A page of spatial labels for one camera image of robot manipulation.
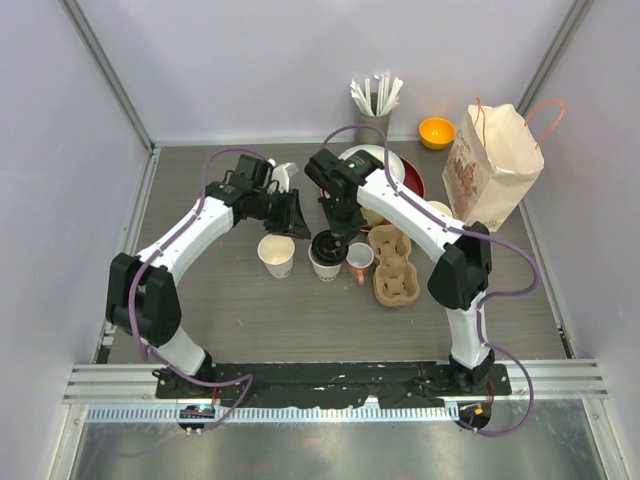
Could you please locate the brown cardboard cup carrier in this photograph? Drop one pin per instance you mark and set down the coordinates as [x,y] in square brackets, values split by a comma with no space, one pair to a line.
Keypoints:
[395,278]

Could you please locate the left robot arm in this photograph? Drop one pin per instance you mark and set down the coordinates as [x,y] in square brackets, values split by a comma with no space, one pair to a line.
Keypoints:
[142,297]

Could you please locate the white paper cup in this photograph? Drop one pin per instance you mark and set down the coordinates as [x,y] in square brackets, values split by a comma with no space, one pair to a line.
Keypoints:
[276,253]
[325,273]

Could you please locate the grey straw holder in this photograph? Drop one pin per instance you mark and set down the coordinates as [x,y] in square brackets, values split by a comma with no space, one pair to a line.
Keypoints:
[375,128]

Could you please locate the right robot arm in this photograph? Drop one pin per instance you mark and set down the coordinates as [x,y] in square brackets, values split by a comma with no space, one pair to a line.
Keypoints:
[461,254]

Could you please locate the orange bowl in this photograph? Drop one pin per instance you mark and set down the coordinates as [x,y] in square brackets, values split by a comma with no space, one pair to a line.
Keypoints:
[436,133]

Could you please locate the white wrapped straws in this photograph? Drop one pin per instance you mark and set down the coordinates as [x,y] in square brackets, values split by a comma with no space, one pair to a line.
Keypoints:
[377,96]

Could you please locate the black cup lid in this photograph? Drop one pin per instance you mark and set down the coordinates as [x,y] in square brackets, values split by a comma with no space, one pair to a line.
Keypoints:
[328,249]

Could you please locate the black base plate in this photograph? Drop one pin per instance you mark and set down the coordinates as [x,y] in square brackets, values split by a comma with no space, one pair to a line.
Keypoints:
[342,385]

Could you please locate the paper takeout bag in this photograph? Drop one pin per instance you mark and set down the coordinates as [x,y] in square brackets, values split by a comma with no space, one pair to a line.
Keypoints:
[493,162]

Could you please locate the white paper plate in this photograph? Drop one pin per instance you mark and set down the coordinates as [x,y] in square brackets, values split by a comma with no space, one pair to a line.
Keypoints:
[396,165]

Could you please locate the pink mug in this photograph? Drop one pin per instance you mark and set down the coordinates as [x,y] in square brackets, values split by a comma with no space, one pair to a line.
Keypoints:
[359,259]

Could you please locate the stack of white paper cups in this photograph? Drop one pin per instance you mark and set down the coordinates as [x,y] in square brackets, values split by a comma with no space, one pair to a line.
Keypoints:
[439,210]

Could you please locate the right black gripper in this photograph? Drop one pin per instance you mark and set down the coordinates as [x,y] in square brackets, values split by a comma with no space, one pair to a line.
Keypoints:
[345,230]

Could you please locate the aluminium frame rail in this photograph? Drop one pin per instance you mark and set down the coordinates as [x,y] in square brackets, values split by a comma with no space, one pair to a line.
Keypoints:
[146,393]

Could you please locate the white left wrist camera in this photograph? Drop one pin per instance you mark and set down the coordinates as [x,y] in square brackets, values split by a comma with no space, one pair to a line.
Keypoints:
[281,176]

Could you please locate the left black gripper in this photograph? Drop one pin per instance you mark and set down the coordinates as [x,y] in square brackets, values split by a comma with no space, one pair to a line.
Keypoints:
[291,218]

